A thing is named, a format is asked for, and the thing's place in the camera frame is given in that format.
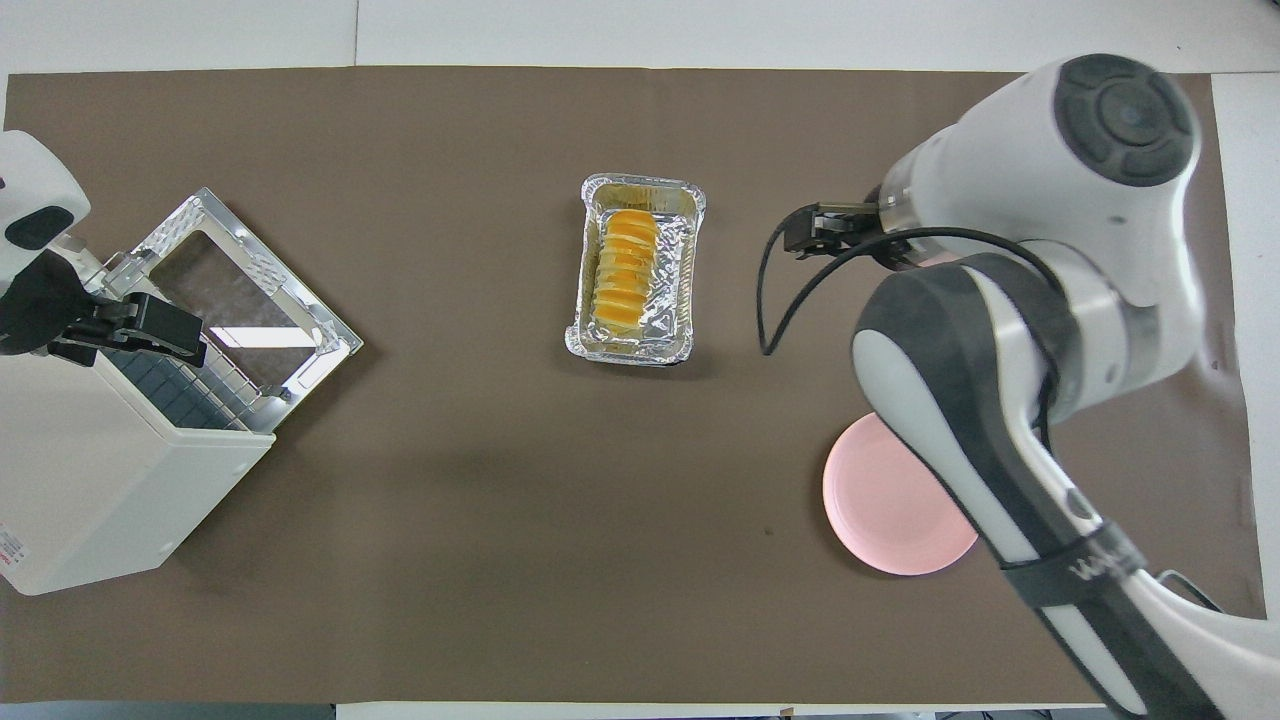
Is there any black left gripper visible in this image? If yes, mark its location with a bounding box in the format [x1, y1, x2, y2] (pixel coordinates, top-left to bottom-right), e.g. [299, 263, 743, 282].
[0, 250, 208, 367]

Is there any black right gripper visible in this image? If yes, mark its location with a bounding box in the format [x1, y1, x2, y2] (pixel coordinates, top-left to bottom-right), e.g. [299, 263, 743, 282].
[783, 185, 936, 271]

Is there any aluminium foil tray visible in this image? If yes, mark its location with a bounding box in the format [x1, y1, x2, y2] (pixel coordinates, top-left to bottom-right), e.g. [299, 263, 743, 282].
[565, 174, 707, 367]

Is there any yellow sliced bread loaf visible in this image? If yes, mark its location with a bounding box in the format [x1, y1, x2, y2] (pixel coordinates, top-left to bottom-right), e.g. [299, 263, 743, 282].
[593, 209, 661, 334]

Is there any silver glass oven door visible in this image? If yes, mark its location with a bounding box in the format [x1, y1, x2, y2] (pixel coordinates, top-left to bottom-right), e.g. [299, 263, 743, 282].
[130, 187, 364, 433]

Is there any cream toaster oven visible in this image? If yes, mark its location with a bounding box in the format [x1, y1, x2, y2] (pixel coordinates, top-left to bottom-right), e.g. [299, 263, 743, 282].
[0, 230, 276, 597]

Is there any pink round plate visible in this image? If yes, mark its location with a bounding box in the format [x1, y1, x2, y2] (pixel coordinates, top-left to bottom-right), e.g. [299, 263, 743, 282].
[823, 412, 981, 576]

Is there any brown table mat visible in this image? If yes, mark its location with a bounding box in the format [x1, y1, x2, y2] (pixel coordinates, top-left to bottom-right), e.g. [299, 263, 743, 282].
[0, 66, 1273, 704]

